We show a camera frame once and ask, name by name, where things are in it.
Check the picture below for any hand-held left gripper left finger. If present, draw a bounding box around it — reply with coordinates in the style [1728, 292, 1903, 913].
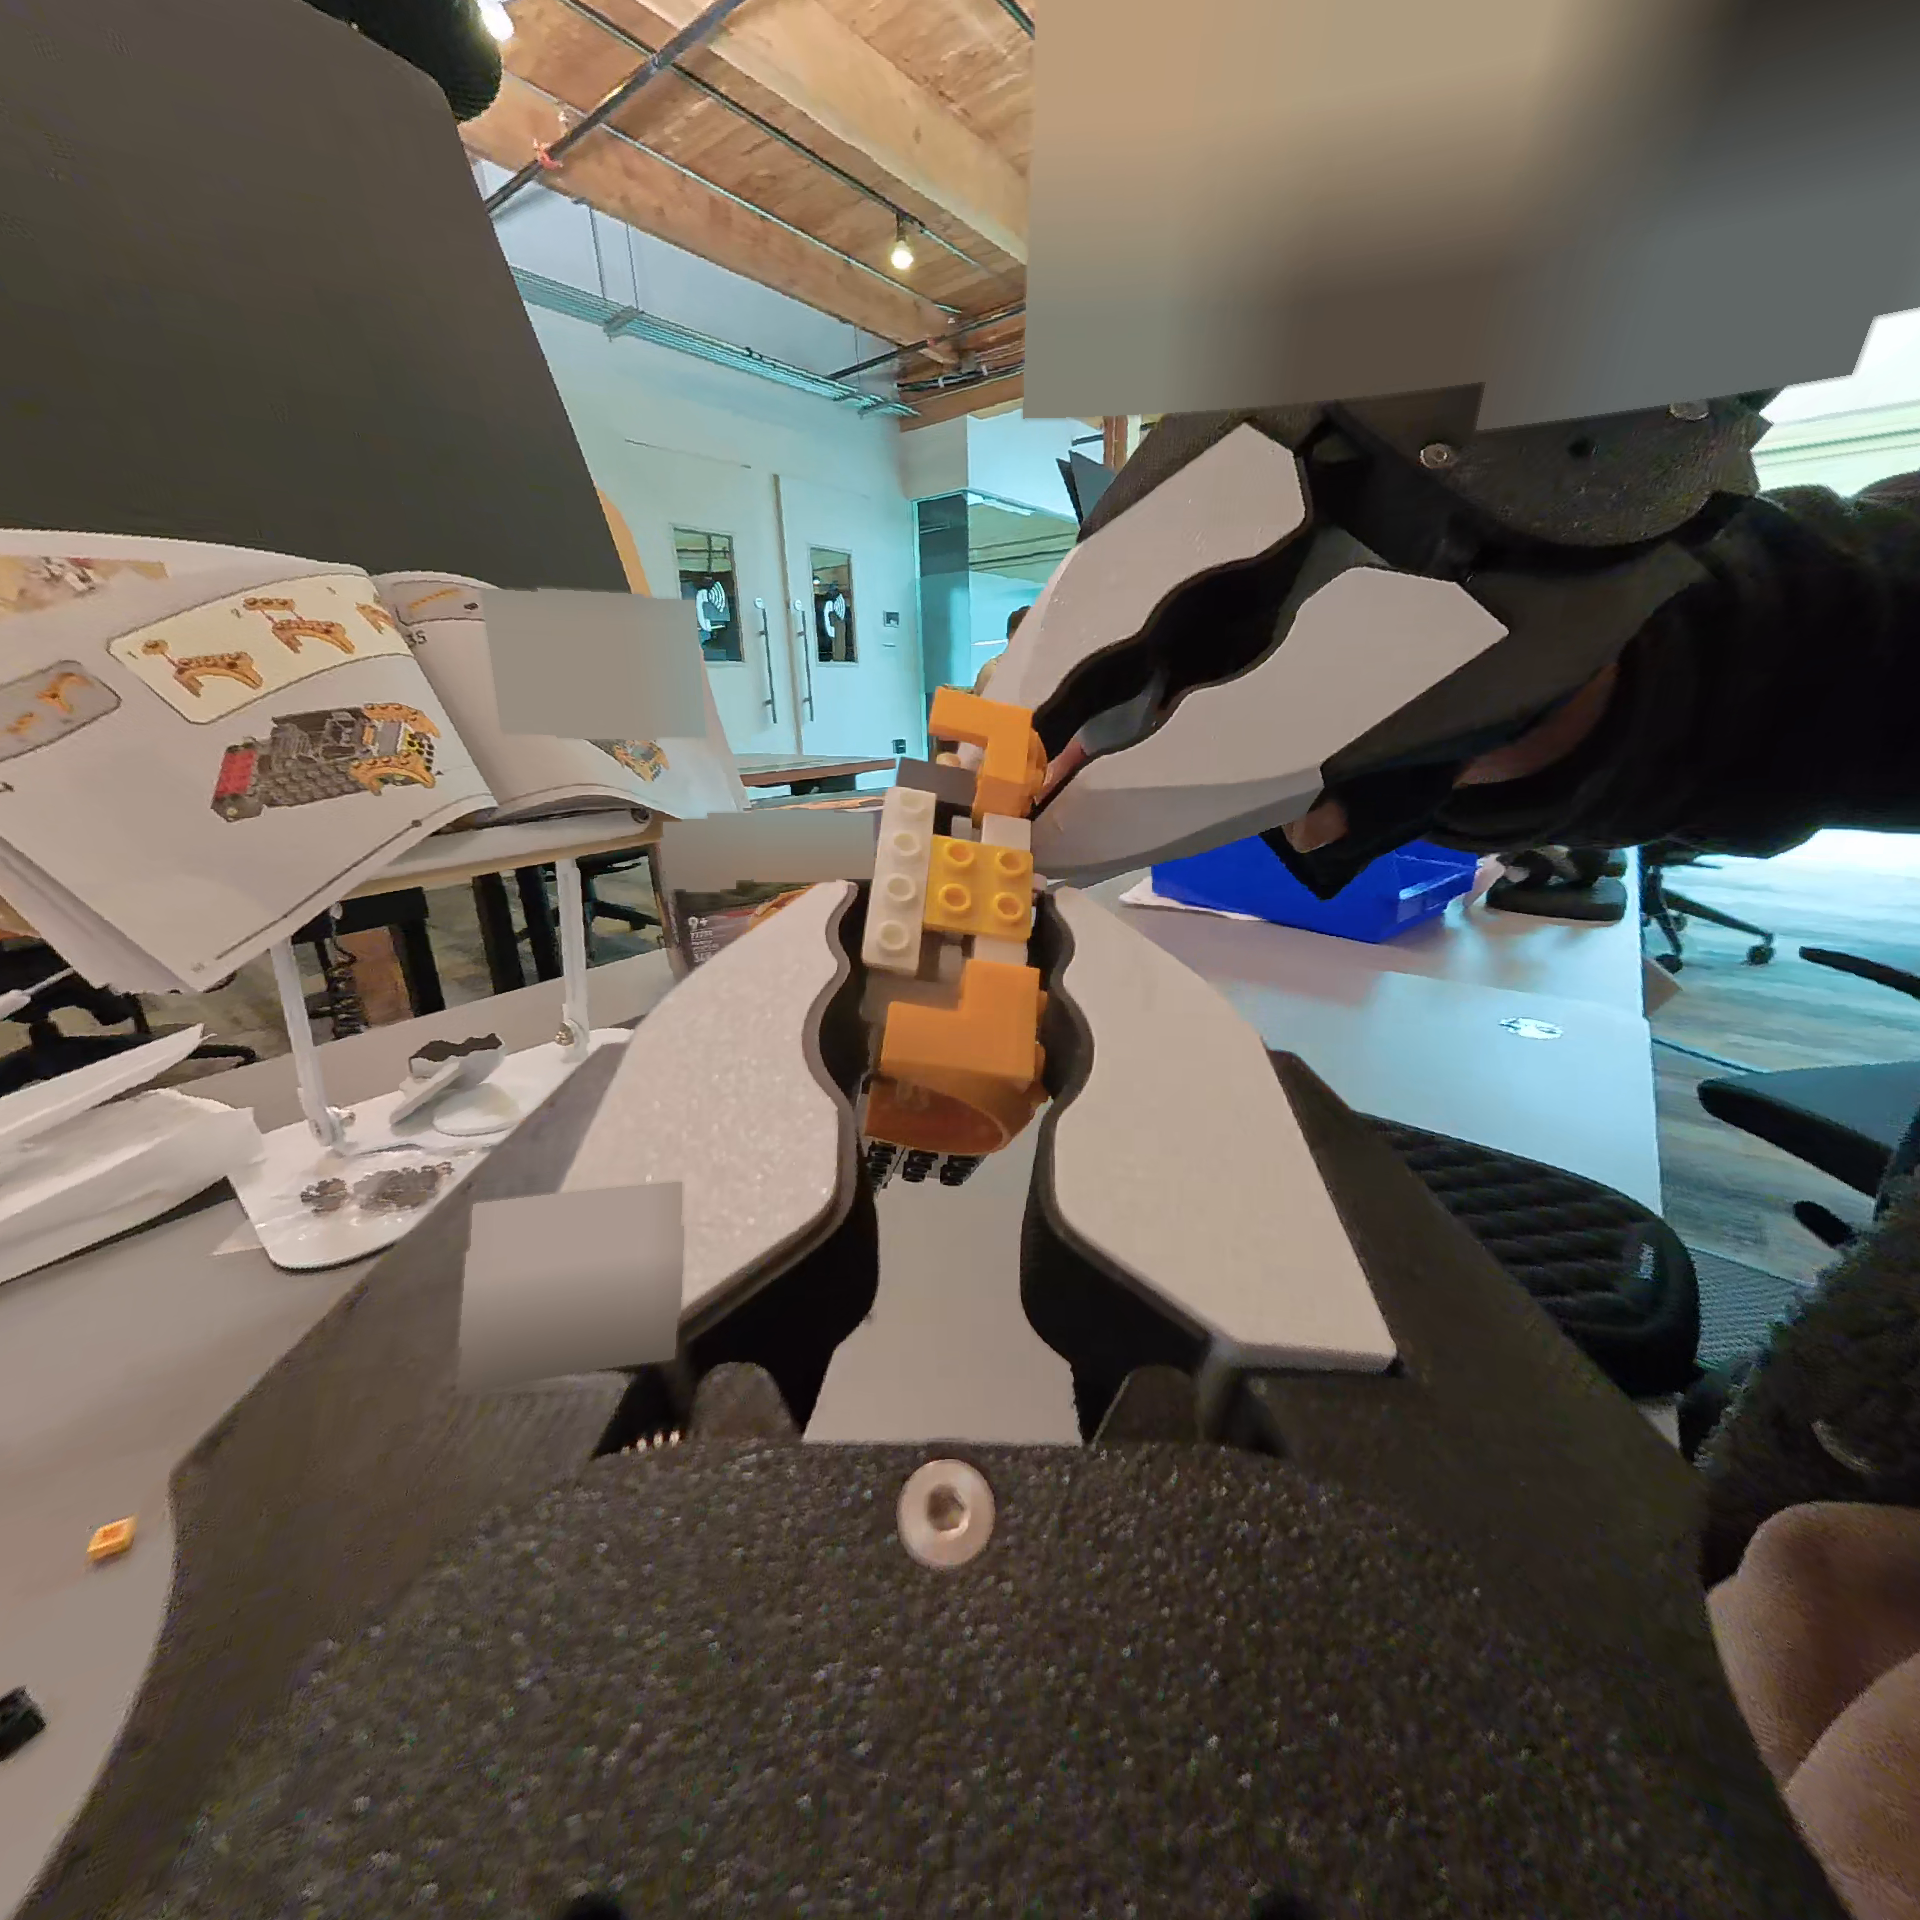
[576, 883, 881, 1403]

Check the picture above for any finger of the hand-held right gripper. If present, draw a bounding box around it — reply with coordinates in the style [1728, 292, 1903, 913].
[995, 423, 1320, 751]
[1035, 567, 1509, 885]

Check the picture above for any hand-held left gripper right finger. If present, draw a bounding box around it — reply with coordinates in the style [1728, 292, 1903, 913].
[1024, 889, 1401, 1427]

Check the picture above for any black orange lego car chassis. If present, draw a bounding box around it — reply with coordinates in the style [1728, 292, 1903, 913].
[860, 681, 1056, 1198]

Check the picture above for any person's right forearm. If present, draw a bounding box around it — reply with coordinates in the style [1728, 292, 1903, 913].
[1755, 470, 1920, 840]

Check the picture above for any lego instruction booklet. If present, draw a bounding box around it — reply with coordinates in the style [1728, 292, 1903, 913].
[0, 525, 752, 993]

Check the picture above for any person's right hand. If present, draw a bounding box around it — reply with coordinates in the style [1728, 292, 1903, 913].
[1431, 545, 1847, 857]

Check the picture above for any blue storage bin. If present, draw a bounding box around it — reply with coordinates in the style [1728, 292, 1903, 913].
[1152, 832, 1483, 945]

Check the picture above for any grey laptop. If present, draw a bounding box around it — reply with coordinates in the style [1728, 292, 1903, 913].
[1253, 959, 1670, 1224]

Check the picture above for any clear bag of small parts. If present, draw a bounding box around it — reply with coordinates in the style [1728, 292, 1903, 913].
[223, 1155, 467, 1255]

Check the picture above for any white plastic bag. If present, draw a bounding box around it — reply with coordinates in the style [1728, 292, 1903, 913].
[0, 1025, 269, 1288]

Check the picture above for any dark grey panel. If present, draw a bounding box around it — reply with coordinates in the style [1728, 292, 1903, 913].
[0, 0, 632, 595]

